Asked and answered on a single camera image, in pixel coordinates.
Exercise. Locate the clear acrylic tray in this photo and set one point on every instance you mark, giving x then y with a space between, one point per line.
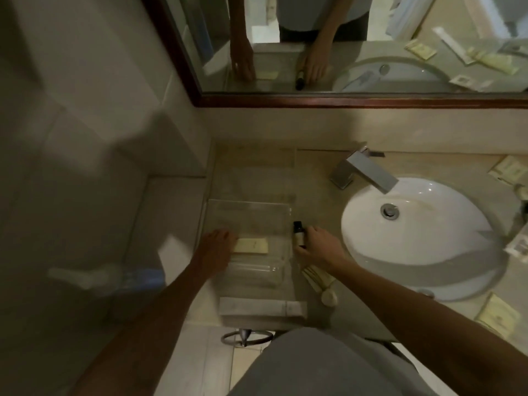
245 247

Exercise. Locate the cream soap packet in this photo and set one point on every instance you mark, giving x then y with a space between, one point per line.
252 245

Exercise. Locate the wood framed mirror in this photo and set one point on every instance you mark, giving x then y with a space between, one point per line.
371 49

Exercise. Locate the person's left hand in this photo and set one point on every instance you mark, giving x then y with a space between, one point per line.
214 249

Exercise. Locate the small dark bottle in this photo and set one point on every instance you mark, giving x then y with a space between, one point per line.
299 235

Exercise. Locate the white oval sink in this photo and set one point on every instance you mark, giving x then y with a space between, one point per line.
420 237

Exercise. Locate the white printed packet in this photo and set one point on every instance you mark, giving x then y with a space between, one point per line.
518 245

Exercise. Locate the person's left forearm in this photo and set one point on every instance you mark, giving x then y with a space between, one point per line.
152 321

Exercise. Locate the square chrome faucet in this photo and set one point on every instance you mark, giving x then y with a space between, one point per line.
363 171

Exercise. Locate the person's left fingers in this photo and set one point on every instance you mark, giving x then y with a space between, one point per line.
226 239

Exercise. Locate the person's right hand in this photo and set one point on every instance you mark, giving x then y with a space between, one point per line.
326 249

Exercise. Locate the cream tube with white cap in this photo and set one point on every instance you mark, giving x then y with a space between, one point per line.
319 282

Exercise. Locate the cream sachet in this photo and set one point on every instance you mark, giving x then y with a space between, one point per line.
510 170
497 315

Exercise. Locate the chrome sink drain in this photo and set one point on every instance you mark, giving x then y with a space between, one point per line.
389 211

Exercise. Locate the person's grey shirt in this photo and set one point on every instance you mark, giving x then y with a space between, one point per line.
330 365

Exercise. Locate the clear plastic spray bottle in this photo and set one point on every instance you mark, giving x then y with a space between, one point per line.
105 279

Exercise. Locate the person's right thumb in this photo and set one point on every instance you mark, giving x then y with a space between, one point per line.
302 252

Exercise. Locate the person's right forearm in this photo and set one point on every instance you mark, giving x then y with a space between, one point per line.
429 325

